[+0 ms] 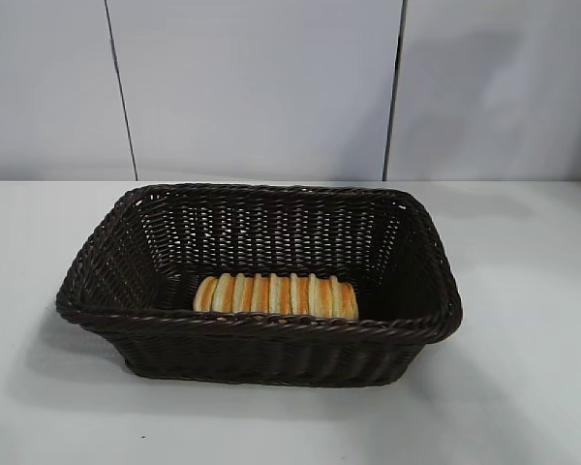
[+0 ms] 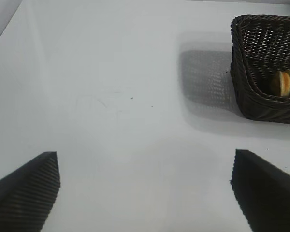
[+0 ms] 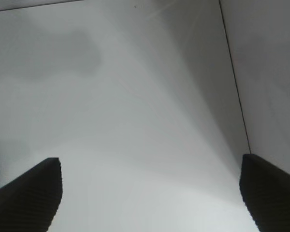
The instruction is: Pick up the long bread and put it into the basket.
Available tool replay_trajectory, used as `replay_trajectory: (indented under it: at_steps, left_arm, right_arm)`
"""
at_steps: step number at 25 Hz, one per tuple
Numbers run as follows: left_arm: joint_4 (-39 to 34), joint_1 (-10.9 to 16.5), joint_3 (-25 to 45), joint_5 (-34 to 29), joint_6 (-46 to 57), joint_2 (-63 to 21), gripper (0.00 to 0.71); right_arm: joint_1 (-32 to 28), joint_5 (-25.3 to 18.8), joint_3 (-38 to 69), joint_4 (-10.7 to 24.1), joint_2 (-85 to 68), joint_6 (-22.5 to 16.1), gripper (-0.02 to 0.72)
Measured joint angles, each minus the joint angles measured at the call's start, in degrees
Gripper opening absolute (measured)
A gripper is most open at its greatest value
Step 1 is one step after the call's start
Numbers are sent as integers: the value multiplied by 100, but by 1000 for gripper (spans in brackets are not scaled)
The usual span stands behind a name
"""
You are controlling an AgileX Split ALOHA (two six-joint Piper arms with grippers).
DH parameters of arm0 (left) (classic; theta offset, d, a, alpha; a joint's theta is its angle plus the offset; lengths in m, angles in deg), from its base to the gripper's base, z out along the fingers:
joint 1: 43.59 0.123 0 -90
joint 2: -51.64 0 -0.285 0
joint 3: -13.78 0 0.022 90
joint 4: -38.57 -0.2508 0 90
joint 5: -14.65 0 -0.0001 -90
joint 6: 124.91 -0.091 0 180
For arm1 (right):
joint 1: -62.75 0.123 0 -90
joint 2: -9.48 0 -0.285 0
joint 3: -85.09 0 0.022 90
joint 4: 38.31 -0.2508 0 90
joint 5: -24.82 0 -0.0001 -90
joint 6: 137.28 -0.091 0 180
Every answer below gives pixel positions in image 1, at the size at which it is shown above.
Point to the long striped bread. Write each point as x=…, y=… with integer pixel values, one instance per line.
x=276, y=296

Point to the dark brown woven basket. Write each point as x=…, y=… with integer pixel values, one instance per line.
x=261, y=344

